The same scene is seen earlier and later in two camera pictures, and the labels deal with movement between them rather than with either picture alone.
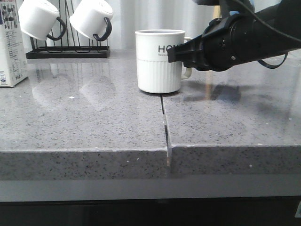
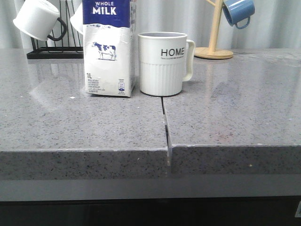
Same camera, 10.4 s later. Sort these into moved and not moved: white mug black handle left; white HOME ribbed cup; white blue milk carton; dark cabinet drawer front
Moved: white blue milk carton
Not moved: white HOME ribbed cup; dark cabinet drawer front; white mug black handle left
